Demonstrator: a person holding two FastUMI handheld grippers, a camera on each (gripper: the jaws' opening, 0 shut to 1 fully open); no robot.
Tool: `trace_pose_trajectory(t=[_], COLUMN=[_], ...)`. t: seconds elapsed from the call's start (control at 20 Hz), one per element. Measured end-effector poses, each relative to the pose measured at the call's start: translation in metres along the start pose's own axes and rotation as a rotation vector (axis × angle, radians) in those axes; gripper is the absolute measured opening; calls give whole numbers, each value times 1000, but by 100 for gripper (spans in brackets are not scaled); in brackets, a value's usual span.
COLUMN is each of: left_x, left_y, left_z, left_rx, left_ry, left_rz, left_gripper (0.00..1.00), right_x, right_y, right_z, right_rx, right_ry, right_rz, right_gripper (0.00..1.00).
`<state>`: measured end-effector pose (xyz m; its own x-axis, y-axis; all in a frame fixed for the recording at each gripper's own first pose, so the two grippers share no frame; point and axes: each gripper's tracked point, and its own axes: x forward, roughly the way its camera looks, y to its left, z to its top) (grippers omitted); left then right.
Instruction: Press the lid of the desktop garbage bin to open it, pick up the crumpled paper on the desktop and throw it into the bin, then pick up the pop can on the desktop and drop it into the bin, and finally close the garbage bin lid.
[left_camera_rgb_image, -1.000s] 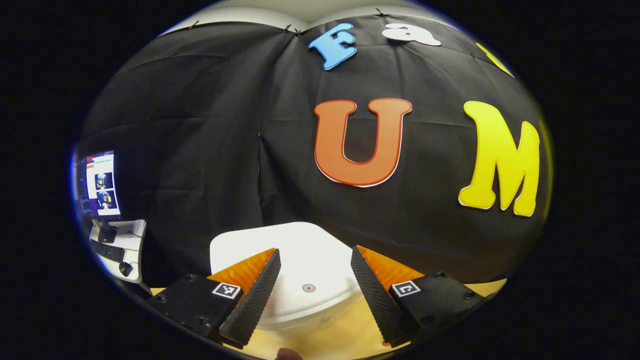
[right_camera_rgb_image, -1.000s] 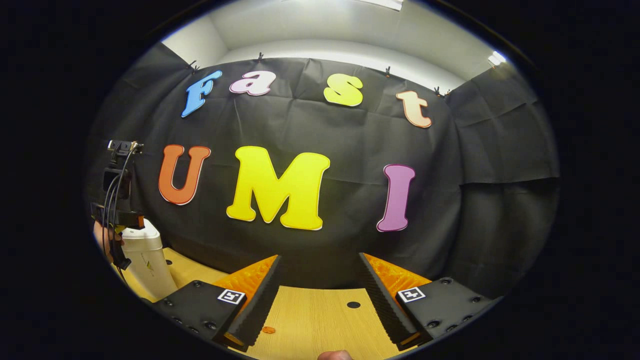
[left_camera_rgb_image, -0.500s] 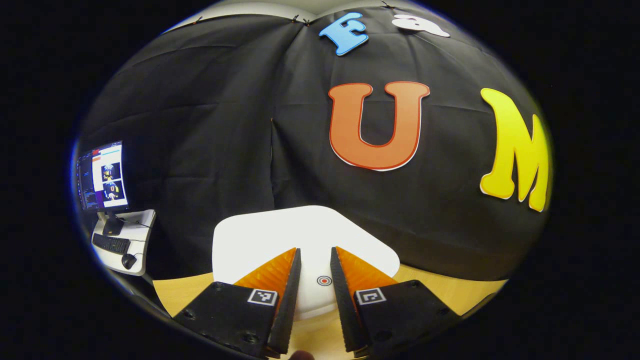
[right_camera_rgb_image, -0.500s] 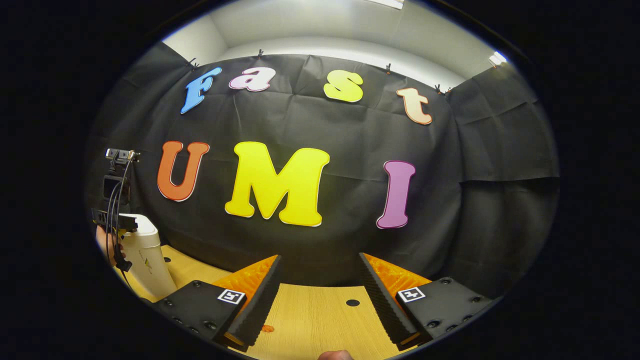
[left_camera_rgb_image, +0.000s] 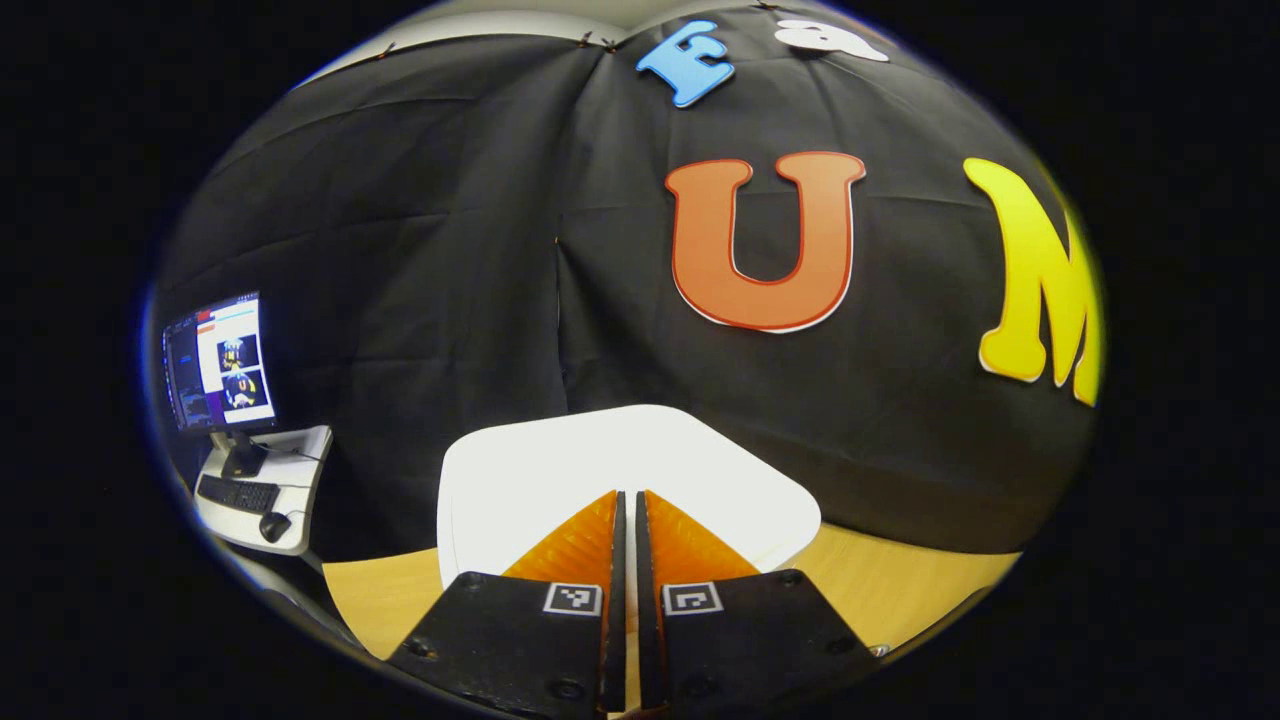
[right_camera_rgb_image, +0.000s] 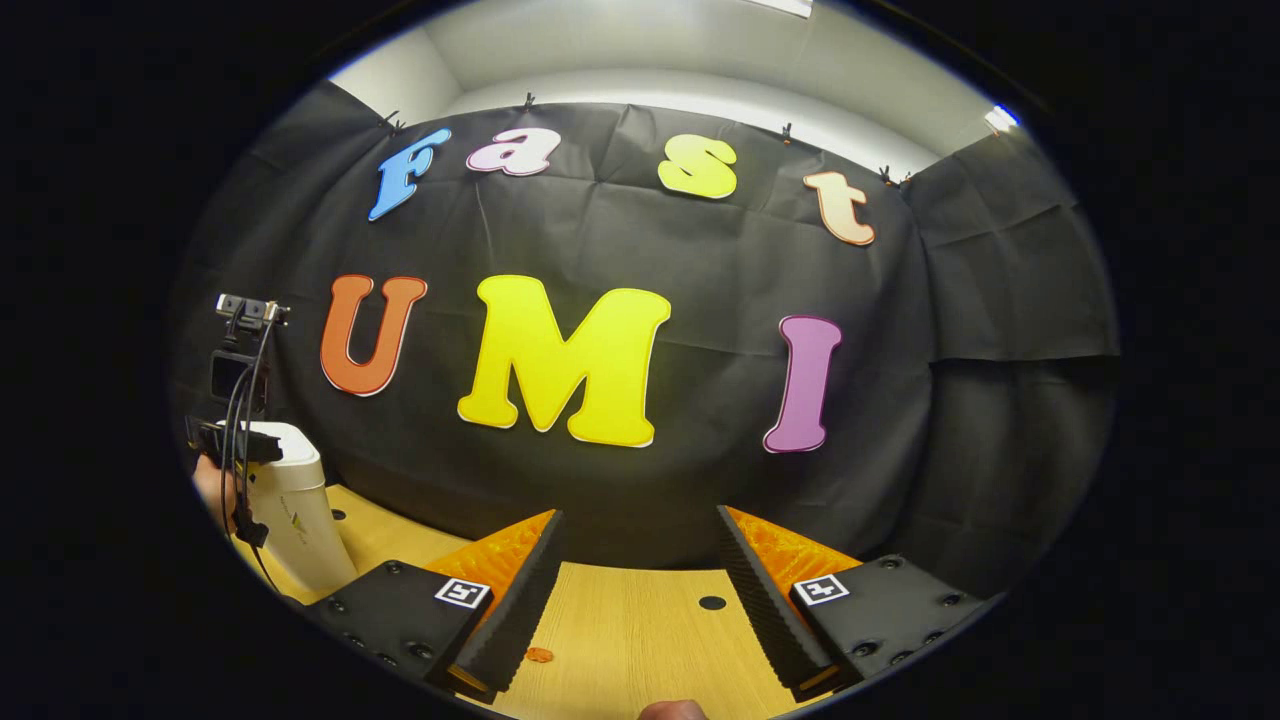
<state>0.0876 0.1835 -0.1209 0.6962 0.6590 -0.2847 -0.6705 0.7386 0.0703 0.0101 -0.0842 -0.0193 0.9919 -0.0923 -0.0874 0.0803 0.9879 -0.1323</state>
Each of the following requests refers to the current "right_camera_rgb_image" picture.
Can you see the orange paper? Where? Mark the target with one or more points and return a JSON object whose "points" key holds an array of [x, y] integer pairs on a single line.
{"points": [[539, 655]]}

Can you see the white desktop garbage bin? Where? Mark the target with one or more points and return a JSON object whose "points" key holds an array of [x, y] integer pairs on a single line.
{"points": [[300, 520]]}

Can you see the black backdrop cloth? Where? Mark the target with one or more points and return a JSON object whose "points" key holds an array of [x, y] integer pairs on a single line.
{"points": [[620, 230]]}

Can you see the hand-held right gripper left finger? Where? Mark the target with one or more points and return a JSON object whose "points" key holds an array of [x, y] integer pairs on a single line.
{"points": [[515, 610]]}

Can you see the small ceiling light panel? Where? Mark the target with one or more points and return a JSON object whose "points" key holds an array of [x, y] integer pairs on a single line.
{"points": [[1000, 118]]}

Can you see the wooden desktop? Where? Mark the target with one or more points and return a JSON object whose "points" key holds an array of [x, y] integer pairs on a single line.
{"points": [[640, 630]]}

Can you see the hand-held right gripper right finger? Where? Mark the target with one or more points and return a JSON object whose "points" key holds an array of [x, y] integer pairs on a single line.
{"points": [[770, 610]]}

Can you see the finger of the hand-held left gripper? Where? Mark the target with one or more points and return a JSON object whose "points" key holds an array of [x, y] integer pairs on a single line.
{"points": [[235, 443]]}

